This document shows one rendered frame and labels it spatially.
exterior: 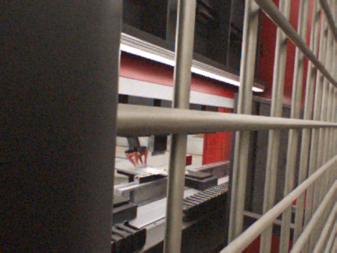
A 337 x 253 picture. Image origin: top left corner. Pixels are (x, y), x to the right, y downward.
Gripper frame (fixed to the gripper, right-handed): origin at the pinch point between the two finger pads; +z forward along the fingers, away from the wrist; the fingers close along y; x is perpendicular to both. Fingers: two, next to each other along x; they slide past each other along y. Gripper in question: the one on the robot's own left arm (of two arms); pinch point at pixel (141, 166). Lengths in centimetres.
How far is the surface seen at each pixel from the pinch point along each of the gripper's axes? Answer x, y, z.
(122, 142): 597, 566, -215
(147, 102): -27.8, -14.6, -20.3
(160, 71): -34.2, -7.0, -32.7
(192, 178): -31.1, -5.8, 14.8
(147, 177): -10.4, -8.6, 7.7
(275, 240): -16, 85, 67
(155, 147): -15.8, -4.0, -3.9
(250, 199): -56, -18, 27
